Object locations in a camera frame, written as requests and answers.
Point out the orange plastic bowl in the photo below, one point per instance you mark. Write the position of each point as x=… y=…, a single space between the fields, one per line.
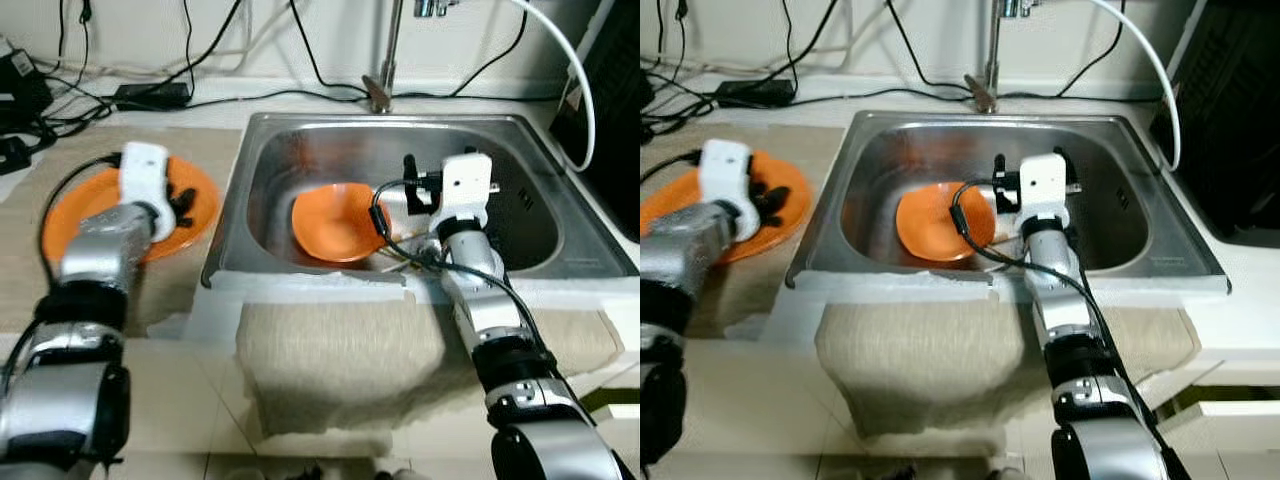
x=340 y=225
x=940 y=225

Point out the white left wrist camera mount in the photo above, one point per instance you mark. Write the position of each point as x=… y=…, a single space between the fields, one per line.
x=145 y=175
x=725 y=175

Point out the stainless steel sink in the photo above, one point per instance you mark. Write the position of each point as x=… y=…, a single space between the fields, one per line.
x=300 y=150
x=880 y=150

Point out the beige hanging towel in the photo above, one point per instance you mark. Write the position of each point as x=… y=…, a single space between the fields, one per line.
x=340 y=360
x=930 y=360

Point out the black power adapter brick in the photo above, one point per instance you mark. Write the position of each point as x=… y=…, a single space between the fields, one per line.
x=150 y=96
x=755 y=93

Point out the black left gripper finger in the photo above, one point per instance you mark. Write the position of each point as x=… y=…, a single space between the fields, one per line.
x=773 y=191
x=186 y=195
x=772 y=214
x=185 y=218

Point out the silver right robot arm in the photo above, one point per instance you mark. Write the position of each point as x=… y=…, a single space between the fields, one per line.
x=1075 y=320
x=500 y=320

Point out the black kitchen appliance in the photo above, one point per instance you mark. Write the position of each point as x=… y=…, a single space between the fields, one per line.
x=615 y=120
x=1235 y=120

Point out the steel faucet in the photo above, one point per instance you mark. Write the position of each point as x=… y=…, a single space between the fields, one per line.
x=990 y=60
x=385 y=60

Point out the beige woven placemat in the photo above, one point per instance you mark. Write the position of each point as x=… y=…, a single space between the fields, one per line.
x=30 y=290

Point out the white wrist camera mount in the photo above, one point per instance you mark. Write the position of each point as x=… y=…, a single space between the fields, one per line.
x=725 y=175
x=1042 y=190
x=465 y=190
x=145 y=175

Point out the white drawer front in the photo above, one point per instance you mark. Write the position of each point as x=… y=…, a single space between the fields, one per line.
x=1230 y=405
x=615 y=400

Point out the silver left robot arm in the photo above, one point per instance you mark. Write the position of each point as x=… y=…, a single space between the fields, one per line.
x=90 y=260
x=690 y=250

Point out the orange plastic plate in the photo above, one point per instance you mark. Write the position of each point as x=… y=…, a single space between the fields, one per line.
x=100 y=190
x=790 y=190

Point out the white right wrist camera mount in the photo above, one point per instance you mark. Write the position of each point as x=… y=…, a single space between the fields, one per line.
x=465 y=190
x=1042 y=190

